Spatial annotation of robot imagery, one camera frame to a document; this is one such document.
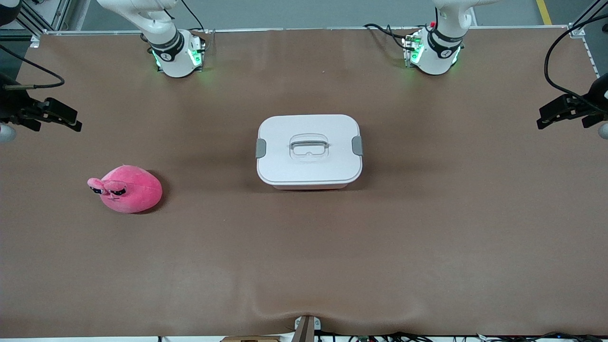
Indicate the pink plastic box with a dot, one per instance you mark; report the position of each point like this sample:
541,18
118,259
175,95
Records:
308,187

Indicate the long silver table edge rail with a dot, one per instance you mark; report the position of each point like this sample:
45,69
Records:
332,29

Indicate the brown cardboard piece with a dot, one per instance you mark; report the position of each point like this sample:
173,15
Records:
249,339

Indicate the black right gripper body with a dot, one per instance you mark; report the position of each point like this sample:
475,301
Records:
10,105

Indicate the short silver table edge rail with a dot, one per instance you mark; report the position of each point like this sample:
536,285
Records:
589,52

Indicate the pink plush toy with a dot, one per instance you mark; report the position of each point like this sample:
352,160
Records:
137,190

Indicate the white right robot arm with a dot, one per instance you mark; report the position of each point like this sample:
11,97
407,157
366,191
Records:
173,57

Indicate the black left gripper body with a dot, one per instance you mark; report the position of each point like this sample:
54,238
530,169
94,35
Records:
597,98

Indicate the aluminium frame post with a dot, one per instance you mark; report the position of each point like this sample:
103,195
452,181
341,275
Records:
61,12
586,14

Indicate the silver corner bracket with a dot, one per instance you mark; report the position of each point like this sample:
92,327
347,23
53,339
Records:
35,40

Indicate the brown table mat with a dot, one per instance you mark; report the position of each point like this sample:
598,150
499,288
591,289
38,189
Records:
304,261

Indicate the white box lid grey clips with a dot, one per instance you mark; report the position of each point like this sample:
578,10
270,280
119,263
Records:
285,166

